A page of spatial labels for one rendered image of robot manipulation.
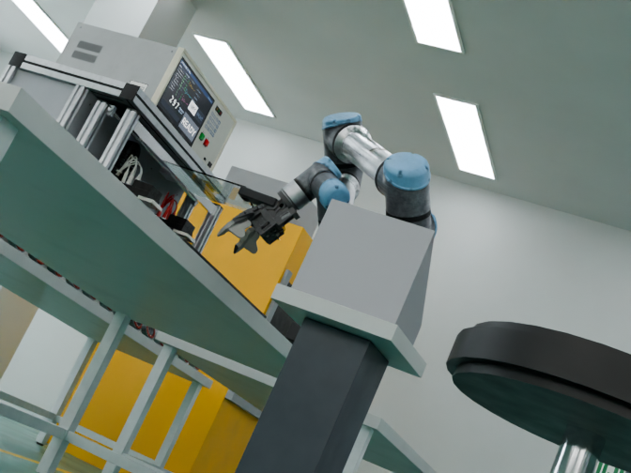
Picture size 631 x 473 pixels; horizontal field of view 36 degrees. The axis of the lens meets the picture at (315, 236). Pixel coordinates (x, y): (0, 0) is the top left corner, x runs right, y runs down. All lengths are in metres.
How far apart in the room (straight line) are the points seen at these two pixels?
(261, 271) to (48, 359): 3.24
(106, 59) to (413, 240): 1.13
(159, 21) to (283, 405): 5.26
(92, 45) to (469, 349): 2.14
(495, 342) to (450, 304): 7.04
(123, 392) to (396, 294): 4.46
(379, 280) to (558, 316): 5.68
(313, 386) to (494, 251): 5.97
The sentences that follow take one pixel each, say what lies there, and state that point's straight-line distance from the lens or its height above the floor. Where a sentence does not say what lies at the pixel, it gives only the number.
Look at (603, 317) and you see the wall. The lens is 7.94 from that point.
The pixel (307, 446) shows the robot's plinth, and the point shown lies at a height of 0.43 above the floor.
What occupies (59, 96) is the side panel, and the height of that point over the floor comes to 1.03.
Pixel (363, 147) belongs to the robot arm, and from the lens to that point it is 2.69.
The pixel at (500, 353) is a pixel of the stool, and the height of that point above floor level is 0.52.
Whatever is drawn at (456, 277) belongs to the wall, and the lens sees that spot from 8.14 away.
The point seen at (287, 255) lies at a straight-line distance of 6.47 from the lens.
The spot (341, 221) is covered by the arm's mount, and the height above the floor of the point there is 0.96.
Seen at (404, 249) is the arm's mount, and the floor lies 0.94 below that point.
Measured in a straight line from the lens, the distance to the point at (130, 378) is 6.63.
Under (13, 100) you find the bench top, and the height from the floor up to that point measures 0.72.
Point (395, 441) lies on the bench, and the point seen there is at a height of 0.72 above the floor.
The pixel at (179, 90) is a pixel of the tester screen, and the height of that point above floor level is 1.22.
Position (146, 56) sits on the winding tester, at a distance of 2.91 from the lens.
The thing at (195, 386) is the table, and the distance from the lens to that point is 5.81.
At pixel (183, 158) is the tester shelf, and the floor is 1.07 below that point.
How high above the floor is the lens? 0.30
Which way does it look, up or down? 14 degrees up
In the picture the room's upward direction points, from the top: 25 degrees clockwise
